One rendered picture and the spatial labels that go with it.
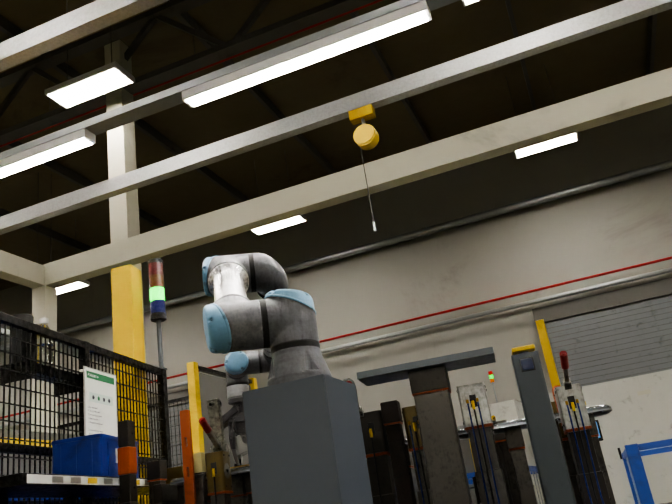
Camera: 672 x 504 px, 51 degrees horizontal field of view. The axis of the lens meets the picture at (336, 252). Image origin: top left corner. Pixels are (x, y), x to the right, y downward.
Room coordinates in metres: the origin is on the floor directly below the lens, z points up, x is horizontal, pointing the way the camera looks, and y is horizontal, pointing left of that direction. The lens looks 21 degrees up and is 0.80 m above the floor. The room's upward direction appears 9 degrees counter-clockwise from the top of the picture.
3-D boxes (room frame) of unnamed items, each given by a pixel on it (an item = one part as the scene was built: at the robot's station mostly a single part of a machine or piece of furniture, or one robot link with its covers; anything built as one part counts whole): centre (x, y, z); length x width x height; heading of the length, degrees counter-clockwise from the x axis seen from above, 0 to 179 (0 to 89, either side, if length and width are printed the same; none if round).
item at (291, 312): (1.64, 0.14, 1.27); 0.13 x 0.12 x 0.14; 100
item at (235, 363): (2.29, 0.36, 1.33); 0.11 x 0.11 x 0.08; 10
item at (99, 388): (2.59, 0.95, 1.30); 0.23 x 0.02 x 0.31; 169
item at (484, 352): (1.93, -0.20, 1.16); 0.37 x 0.14 x 0.02; 79
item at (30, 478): (2.27, 0.89, 1.02); 0.90 x 0.22 x 0.03; 169
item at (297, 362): (1.64, 0.13, 1.15); 0.15 x 0.15 x 0.10
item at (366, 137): (4.02, -0.31, 2.85); 0.16 x 0.10 x 0.85; 72
